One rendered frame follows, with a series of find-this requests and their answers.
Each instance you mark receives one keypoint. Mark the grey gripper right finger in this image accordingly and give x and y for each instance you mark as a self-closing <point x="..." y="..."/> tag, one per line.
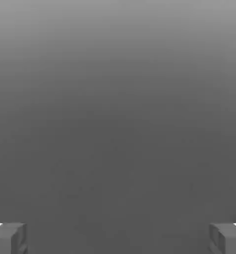
<point x="230" y="239"/>

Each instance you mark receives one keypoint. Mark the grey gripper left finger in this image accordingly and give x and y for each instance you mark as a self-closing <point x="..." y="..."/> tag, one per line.
<point x="5" y="238"/>

